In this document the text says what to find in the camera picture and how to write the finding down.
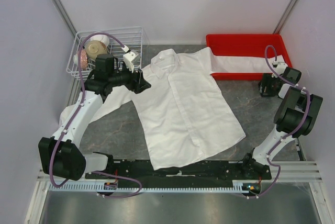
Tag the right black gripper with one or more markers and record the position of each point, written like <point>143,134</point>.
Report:
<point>267,79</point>

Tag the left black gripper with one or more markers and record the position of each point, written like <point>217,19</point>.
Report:
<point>137,83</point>

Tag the white button shirt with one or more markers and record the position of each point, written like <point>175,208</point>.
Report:
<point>184,115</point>

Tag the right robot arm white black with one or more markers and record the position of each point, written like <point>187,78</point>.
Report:
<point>296,116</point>

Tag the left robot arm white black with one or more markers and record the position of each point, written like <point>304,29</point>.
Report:
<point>60,155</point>

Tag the beige ceramic bowl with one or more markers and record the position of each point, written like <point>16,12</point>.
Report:
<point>95,48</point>

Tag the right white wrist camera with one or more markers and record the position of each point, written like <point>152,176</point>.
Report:
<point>279,67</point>

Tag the white wire dish rack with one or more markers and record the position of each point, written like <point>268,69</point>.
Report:
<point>131,37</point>

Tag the aluminium frame rail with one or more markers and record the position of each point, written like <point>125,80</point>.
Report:
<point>296,171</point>

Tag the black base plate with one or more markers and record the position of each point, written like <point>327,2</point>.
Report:
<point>199,174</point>

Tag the light blue cable duct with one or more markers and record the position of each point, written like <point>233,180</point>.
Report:
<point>105,187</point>

